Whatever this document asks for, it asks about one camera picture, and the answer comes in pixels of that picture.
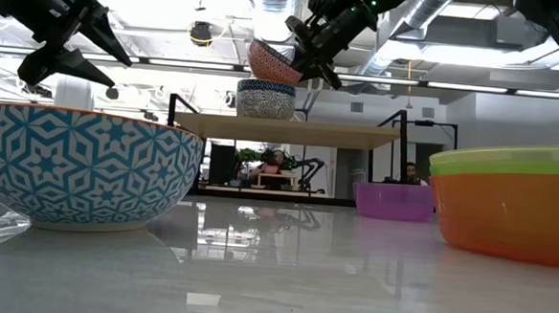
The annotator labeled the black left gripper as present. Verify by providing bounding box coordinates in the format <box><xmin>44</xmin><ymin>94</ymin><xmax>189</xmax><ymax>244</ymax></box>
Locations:
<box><xmin>15</xmin><ymin>0</ymin><xmax>137</xmax><ymax>93</ymax></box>

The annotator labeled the ceramic bowl with pink inside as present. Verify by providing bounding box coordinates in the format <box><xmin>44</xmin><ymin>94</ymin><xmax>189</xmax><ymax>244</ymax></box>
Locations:
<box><xmin>235</xmin><ymin>90</ymin><xmax>297</xmax><ymax>122</ymax></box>

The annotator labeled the wooden background table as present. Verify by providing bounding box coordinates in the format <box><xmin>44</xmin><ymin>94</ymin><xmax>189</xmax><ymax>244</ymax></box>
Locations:
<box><xmin>200</xmin><ymin>168</ymin><xmax>330</xmax><ymax>199</ymax></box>

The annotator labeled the wooden shelf with black legs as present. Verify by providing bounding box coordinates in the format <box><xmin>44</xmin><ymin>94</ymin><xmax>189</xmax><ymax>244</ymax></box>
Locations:
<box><xmin>162</xmin><ymin>92</ymin><xmax>412</xmax><ymax>210</ymax></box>

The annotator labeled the green plastic bowl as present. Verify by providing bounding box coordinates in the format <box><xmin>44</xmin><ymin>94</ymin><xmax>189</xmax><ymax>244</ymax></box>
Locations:
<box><xmin>429</xmin><ymin>153</ymin><xmax>559</xmax><ymax>185</ymax></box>

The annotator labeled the white column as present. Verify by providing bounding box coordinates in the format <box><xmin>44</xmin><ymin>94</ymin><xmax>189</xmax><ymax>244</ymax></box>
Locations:
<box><xmin>53</xmin><ymin>74</ymin><xmax>97</xmax><ymax>112</ymax></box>

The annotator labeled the ceramic bowl with blue inside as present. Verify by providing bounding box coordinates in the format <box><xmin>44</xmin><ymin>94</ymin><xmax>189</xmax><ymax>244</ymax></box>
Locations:
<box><xmin>245</xmin><ymin>38</ymin><xmax>306</xmax><ymax>87</ymax></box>

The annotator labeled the long ceiling light strip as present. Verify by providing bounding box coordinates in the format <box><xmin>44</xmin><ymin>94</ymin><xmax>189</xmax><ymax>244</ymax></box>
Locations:
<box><xmin>0</xmin><ymin>43</ymin><xmax>559</xmax><ymax>101</ymax></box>

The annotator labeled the ceramic bowl with orange inside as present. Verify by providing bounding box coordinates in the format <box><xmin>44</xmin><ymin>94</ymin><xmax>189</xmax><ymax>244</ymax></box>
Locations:
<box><xmin>0</xmin><ymin>101</ymin><xmax>207</xmax><ymax>239</ymax></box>

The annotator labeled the ribbed ceiling duct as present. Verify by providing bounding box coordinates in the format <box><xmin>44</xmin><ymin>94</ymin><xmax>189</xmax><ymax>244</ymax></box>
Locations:
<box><xmin>245</xmin><ymin>0</ymin><xmax>300</xmax><ymax>44</ymax></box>

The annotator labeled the green background plant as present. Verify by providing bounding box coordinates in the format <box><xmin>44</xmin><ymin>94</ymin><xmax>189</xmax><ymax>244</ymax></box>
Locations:
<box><xmin>235</xmin><ymin>146</ymin><xmax>262</xmax><ymax>167</ymax></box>

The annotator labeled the olive green bowl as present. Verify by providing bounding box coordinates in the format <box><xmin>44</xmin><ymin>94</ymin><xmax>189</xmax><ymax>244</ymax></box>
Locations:
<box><xmin>428</xmin><ymin>138</ymin><xmax>559</xmax><ymax>173</ymax></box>

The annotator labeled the person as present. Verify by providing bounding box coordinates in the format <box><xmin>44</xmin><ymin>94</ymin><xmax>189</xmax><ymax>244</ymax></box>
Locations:
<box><xmin>248</xmin><ymin>147</ymin><xmax>288</xmax><ymax>188</ymax></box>
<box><xmin>404</xmin><ymin>161</ymin><xmax>430</xmax><ymax>188</ymax></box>

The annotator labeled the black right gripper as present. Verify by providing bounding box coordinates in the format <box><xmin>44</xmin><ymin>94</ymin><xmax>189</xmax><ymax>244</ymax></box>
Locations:
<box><xmin>282</xmin><ymin>0</ymin><xmax>381</xmax><ymax>94</ymax></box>

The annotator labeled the black background monitor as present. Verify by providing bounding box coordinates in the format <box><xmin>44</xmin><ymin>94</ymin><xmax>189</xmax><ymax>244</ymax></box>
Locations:
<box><xmin>208</xmin><ymin>143</ymin><xmax>239</xmax><ymax>187</ymax></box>

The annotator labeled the orange plastic bowl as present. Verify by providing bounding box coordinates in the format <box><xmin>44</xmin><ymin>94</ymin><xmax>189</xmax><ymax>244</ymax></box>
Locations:
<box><xmin>426</xmin><ymin>167</ymin><xmax>559</xmax><ymax>268</ymax></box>

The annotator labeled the black round ceiling fixture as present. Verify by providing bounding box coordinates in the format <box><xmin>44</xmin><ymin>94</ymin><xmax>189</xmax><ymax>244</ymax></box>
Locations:
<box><xmin>189</xmin><ymin>19</ymin><xmax>214</xmax><ymax>49</ymax></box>

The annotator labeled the purple plastic bowl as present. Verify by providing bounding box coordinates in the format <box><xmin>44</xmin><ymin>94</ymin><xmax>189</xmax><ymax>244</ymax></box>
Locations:
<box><xmin>351</xmin><ymin>181</ymin><xmax>436</xmax><ymax>224</ymax></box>

